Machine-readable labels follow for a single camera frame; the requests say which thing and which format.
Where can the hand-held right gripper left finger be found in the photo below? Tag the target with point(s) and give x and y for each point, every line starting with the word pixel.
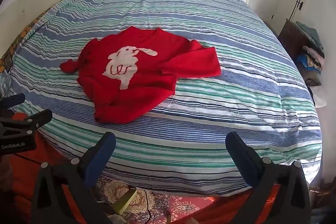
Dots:
pixel 101 155

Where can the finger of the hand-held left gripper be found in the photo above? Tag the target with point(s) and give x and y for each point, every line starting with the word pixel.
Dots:
pixel 39 117
pixel 11 100

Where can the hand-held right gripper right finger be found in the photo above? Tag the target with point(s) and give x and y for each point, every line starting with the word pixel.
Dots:
pixel 240 155

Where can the red sweater with white rabbit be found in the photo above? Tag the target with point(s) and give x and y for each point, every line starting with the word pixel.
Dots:
pixel 136 82

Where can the pile of clothes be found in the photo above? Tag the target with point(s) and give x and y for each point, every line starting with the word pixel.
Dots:
pixel 311 53

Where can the orange bed skirt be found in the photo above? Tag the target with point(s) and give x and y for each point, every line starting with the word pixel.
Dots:
pixel 50 148

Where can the striped blue green bed sheet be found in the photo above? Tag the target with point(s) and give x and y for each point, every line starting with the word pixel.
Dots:
pixel 210 121

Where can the yellow-green box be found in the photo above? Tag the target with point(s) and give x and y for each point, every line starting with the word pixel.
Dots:
pixel 124 200

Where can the yellow floral mattress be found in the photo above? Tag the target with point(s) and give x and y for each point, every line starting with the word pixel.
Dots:
pixel 15 45

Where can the patterned pink rug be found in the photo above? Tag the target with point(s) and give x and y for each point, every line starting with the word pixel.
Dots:
pixel 183 207

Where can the white bag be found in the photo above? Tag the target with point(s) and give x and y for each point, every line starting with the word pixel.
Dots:
pixel 319 98

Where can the dark wooden cabinet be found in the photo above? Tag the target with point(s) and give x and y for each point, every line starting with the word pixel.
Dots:
pixel 288 37

